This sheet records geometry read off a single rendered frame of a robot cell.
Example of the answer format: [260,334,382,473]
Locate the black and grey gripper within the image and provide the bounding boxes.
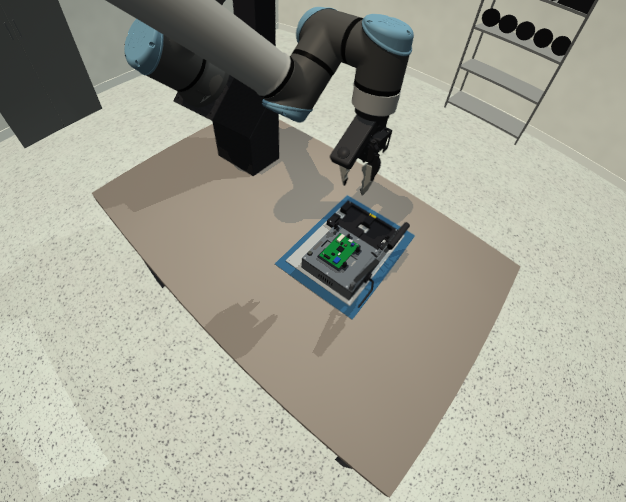
[339,108,393,196]

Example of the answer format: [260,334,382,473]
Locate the green circuit board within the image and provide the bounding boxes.
[319,233,359,269]

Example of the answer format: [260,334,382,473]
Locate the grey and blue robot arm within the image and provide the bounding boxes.
[106,0,414,169]

